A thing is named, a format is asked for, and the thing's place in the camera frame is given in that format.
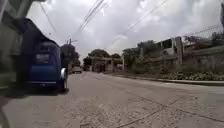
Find grey concrete road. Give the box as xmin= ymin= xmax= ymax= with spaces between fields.
xmin=0 ymin=70 xmax=224 ymax=128

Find overhead wires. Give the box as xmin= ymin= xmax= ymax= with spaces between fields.
xmin=39 ymin=0 xmax=224 ymax=44

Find dark tree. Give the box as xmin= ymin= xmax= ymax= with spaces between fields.
xmin=59 ymin=43 xmax=81 ymax=67

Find strip of low plants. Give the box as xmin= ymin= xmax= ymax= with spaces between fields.
xmin=126 ymin=64 xmax=224 ymax=82

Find grey concrete wall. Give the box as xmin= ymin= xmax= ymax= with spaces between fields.
xmin=181 ymin=44 xmax=224 ymax=73

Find grey building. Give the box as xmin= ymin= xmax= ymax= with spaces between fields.
xmin=0 ymin=0 xmax=44 ymax=88

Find concrete kerb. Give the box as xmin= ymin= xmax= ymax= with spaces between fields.
xmin=103 ymin=71 xmax=224 ymax=87

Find white car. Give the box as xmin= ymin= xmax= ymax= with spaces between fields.
xmin=71 ymin=65 xmax=83 ymax=75

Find unfinished concrete building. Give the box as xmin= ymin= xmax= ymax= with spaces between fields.
xmin=146 ymin=35 xmax=185 ymax=66

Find blue vehicle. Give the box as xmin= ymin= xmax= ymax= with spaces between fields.
xmin=16 ymin=18 xmax=70 ymax=93

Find utility pole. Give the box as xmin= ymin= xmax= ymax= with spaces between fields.
xmin=65 ymin=37 xmax=78 ymax=66

